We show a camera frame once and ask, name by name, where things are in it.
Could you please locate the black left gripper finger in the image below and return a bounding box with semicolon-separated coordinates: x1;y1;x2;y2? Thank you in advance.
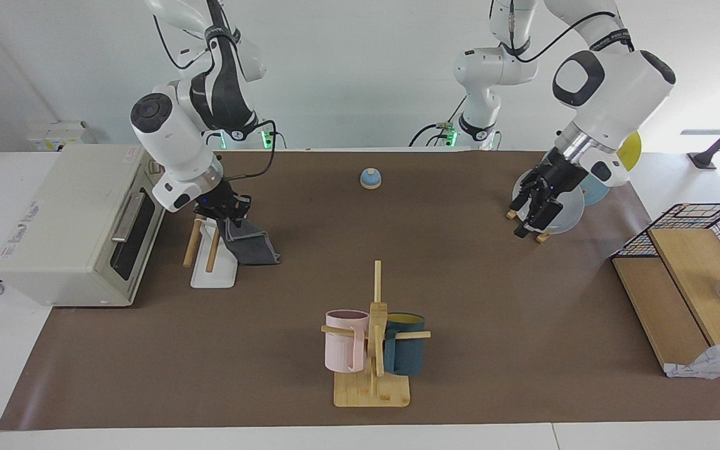
510;178;539;212
514;201;562;239

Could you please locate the purple and grey towel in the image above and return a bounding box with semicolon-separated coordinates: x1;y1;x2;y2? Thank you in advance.
216;217;281;266

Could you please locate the wooden plate rack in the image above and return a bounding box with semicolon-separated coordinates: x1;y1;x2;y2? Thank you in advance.
506;209;554;244

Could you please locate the white base wooden towel rack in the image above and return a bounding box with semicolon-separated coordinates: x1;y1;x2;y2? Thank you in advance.
182;214;239;289

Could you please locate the pale grey plate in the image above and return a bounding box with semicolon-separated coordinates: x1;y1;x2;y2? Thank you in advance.
512;167;586;235

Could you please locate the yellow plate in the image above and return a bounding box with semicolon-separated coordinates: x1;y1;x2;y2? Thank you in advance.
616;130;643;173

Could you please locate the brown table mat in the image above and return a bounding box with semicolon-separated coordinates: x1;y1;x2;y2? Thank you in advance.
0;150;720;432

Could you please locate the beige toaster oven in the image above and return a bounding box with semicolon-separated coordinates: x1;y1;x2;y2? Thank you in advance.
0;144;173;308

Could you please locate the pink mug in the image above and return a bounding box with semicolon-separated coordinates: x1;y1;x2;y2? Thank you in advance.
324;309;370;373

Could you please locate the white power strip box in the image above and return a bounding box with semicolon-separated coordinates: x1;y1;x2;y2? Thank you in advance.
26;121;95;152

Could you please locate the dark teal mug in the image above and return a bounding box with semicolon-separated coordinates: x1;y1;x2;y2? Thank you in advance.
383;312;426;376

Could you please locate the wooden mug tree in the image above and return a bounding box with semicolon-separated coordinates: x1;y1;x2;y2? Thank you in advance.
321;260;431;408

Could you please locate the white patterned cloth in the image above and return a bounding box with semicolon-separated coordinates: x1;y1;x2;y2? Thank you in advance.
663;336;720;379

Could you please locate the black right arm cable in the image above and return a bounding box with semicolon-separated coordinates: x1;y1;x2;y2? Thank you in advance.
229;120;278;183

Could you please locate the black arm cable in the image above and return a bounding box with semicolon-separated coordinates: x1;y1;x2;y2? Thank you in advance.
229;120;278;183
510;9;617;63

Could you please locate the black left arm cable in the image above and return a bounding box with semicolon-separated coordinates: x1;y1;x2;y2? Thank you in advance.
510;9;617;63

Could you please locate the black left base cable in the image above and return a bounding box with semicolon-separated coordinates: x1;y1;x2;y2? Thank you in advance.
409;94;468;149

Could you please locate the black wire basket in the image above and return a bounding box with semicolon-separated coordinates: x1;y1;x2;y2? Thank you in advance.
610;202;720;271

